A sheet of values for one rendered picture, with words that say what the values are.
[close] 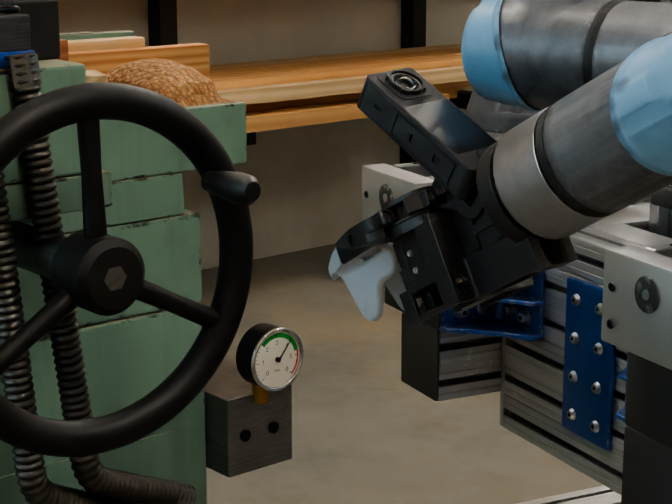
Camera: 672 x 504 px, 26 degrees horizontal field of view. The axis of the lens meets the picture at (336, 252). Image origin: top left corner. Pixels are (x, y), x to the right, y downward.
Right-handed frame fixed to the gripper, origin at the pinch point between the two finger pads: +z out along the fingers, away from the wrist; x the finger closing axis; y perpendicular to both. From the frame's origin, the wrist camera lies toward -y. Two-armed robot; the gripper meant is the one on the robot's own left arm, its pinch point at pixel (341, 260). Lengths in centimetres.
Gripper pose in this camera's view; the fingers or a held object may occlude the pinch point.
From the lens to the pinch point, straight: 106.1
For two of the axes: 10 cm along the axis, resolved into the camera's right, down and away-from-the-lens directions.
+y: 3.3, 9.3, -1.7
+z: -5.6, 3.3, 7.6
